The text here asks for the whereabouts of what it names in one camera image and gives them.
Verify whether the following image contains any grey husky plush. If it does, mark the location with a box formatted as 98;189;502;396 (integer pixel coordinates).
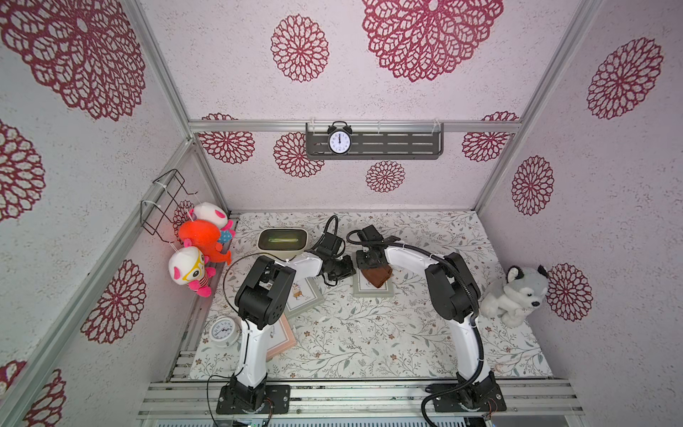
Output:
480;265;550;328

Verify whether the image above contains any brown cloth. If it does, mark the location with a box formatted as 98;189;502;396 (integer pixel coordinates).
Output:
360;266;393;289

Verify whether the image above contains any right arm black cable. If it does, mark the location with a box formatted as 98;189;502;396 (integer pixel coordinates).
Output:
346;228;486;427

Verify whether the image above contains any white round alarm clock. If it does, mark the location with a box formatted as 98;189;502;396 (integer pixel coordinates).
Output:
209;317;241;349

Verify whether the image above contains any black alarm clock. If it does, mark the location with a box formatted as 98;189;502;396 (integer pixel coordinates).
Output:
327;120;353;155

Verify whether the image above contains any black wire basket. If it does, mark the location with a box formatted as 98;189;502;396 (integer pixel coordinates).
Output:
139;168;197;245

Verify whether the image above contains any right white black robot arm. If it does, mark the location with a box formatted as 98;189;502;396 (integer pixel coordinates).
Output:
346;225;490;389

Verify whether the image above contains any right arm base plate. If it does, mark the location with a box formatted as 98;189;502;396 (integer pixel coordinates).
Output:
423;371;507;413

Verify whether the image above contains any cream box with green lid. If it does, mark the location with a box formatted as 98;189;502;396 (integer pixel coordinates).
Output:
257;228;309;261

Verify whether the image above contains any red plush toy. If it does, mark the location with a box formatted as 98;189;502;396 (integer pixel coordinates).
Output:
178;220;232;264

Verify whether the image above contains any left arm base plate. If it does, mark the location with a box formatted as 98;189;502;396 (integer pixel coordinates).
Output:
216;375;291;415

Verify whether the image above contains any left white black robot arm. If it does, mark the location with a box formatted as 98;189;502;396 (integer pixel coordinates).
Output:
231;215;356;390

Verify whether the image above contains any white plush with yellow glasses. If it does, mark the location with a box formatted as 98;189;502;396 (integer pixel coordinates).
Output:
168;246;216;298

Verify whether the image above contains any grey wall shelf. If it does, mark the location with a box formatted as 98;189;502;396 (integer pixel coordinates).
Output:
304;122;444;161

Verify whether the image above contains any white pink plush top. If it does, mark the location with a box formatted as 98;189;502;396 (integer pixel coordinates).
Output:
190;202;233;231

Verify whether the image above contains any pink picture frame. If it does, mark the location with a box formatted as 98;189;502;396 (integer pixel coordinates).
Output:
266;316;297;361

